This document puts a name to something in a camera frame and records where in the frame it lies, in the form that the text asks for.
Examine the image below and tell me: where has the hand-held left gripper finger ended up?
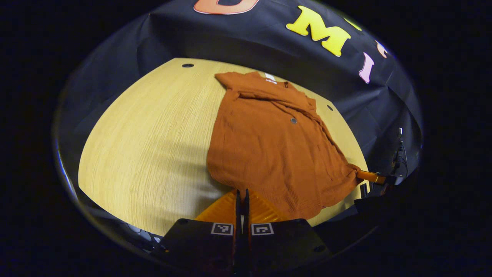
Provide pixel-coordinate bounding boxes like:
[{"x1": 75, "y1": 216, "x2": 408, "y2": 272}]
[
  {"x1": 244, "y1": 189, "x2": 333, "y2": 275},
  {"x1": 152, "y1": 189, "x2": 241, "y2": 275}
]

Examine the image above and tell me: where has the rust orange shirt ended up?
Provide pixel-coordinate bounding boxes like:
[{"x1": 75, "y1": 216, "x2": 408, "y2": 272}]
[{"x1": 207, "y1": 71, "x2": 364, "y2": 220}]

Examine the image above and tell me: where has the black backdrop cloth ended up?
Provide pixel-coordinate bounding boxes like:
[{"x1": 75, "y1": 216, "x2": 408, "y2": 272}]
[{"x1": 58, "y1": 0, "x2": 423, "y2": 185}]

